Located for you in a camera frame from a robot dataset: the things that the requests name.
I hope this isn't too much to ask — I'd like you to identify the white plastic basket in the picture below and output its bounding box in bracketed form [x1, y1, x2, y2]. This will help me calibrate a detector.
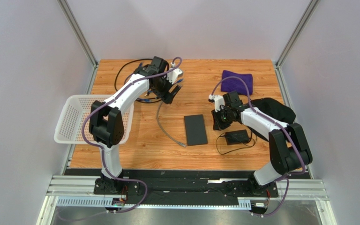
[54, 95, 134, 145]

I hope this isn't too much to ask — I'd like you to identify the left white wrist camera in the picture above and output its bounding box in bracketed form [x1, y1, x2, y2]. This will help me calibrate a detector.
[166, 68, 183, 84]

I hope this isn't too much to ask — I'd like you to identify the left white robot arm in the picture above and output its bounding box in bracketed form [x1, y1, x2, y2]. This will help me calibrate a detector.
[82, 56, 183, 194]

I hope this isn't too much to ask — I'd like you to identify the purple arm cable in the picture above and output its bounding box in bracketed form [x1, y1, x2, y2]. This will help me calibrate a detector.
[210, 75, 308, 218]
[81, 57, 182, 215]

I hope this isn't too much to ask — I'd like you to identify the black network switch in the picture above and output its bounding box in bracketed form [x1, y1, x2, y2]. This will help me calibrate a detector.
[184, 114, 208, 146]

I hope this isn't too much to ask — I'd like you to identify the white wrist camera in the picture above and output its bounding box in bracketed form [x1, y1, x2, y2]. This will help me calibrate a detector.
[166, 68, 183, 84]
[208, 94, 225, 112]

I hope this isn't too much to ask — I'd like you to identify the purple cloth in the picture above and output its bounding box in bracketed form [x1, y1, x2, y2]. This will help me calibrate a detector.
[221, 70, 254, 96]

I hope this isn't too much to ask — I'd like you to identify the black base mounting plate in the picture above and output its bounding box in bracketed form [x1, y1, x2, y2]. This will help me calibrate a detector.
[94, 169, 279, 206]

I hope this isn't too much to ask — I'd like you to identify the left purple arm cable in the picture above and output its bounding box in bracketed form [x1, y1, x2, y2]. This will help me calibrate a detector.
[81, 57, 182, 215]

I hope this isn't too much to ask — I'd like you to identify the black round cap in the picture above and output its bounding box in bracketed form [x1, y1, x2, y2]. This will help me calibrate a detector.
[251, 97, 296, 124]

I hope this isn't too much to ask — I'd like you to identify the black power adapter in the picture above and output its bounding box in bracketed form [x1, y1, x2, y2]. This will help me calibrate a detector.
[224, 129, 252, 145]

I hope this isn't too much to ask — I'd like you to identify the grey ethernet cable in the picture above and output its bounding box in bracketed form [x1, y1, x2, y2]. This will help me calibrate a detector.
[156, 101, 188, 149]

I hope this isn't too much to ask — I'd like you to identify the black cable teal plug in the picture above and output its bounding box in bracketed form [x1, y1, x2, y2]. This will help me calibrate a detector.
[114, 58, 152, 91]

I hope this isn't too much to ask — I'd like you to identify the thin black power cord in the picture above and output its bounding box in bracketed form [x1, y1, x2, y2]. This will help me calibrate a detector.
[215, 131, 258, 156]

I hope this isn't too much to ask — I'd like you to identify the aluminium frame rail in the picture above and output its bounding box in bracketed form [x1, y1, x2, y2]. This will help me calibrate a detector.
[37, 169, 336, 225]

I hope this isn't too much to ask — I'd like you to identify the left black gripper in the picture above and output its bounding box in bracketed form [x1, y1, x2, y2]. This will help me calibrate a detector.
[150, 74, 180, 105]

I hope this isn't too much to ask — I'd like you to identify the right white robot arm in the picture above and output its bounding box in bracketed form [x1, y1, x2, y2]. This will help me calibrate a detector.
[209, 91, 313, 196]

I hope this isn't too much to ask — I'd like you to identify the black ethernet cable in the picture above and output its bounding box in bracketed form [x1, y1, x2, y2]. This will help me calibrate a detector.
[136, 97, 164, 105]

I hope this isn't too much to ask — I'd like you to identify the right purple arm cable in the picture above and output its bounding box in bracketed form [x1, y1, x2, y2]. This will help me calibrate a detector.
[210, 75, 308, 218]

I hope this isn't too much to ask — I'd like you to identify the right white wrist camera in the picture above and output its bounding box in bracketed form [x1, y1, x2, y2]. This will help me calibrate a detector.
[208, 94, 225, 112]

